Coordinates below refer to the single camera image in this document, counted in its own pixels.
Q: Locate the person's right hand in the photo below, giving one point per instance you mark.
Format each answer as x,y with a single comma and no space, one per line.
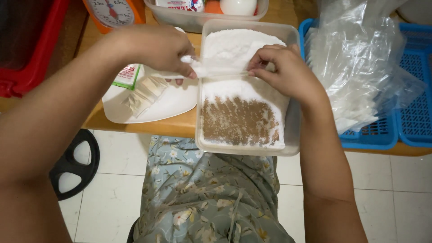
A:
290,74

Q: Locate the person's left hand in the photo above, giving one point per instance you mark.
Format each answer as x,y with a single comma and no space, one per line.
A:
155,47

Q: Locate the person's left fingers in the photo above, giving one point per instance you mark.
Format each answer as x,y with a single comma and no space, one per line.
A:
187,65

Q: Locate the small clear bag with powder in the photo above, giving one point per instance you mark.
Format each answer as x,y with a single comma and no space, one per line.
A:
216,69

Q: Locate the white plate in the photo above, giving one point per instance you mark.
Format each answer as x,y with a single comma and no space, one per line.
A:
168,104

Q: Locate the clear plastic tub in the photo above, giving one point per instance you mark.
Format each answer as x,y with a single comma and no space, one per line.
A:
189,22

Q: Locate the small filled clear packets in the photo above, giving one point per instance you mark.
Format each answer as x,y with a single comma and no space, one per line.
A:
145,94

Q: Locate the green and white packet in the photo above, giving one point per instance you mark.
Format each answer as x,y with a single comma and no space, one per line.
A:
126,76

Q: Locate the white packet with red print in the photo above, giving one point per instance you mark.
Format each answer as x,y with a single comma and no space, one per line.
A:
179,4

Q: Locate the orange object in tub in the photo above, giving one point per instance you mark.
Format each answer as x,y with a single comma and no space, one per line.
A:
212,6

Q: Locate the white round object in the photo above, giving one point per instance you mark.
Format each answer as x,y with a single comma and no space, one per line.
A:
238,6

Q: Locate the orange kitchen scale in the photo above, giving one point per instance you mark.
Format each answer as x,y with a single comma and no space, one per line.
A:
113,13

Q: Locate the clear rectangular plastic container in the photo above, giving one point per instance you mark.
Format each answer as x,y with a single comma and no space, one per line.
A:
293,128

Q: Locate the person's floral green dress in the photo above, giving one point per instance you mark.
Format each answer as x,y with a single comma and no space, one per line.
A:
209,195

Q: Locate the black round plastic base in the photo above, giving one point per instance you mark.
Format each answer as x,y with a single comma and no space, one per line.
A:
89,158

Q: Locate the red plastic crate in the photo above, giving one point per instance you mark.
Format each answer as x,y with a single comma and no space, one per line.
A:
37,50

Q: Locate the pile of clear plastic bags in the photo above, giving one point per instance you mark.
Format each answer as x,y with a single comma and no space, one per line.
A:
351,67

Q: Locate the blue plastic basket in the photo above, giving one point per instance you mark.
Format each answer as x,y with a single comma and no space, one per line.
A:
371,135
415,101

